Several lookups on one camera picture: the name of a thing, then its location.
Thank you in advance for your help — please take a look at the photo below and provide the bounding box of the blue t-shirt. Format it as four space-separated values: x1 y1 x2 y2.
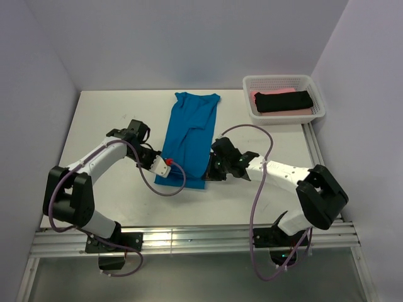
154 92 220 189

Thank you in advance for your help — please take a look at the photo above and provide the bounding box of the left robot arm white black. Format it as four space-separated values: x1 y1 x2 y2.
42 120 171 251

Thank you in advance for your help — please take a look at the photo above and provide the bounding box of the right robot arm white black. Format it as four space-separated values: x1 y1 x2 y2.
202 137 349 245

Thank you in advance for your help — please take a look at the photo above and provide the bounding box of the black rolled t-shirt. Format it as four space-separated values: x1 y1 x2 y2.
254 91 314 113

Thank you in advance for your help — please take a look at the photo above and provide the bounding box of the pink folded t-shirt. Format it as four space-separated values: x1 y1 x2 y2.
250 88 312 116

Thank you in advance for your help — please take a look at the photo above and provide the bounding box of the white plastic basket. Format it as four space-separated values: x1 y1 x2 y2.
242 75 326 125

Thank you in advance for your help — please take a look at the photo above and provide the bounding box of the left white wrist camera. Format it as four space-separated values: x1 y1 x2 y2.
149 155 171 178

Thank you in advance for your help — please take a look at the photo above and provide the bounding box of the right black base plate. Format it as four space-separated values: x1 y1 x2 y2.
253 226 304 249

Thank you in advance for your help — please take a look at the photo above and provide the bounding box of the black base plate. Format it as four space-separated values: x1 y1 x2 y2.
253 226 304 249
84 232 143 254

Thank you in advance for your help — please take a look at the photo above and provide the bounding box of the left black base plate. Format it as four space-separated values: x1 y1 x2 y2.
84 232 143 254

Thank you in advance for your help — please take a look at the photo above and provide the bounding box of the aluminium rail frame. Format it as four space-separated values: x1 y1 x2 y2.
17 119 378 302

